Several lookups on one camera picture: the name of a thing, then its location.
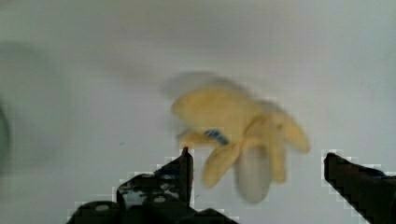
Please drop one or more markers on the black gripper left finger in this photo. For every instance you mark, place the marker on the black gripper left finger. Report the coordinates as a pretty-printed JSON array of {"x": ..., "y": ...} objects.
[{"x": 174, "y": 178}]

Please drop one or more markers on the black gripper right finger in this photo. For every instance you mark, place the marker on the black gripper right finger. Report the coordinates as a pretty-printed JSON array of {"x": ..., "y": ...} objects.
[{"x": 369, "y": 191}]

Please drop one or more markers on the yellow plush peeled banana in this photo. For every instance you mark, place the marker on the yellow plush peeled banana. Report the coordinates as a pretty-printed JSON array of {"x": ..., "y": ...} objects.
[{"x": 243, "y": 133}]

